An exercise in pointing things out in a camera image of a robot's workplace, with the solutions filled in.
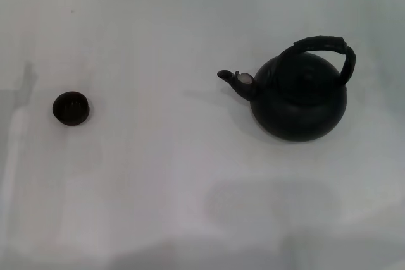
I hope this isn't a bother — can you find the black round teapot with handle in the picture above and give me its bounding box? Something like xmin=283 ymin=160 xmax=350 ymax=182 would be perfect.
xmin=216 ymin=36 xmax=358 ymax=142

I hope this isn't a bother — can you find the small dark brown teacup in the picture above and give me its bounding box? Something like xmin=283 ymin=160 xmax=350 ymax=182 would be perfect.
xmin=52 ymin=91 xmax=91 ymax=128

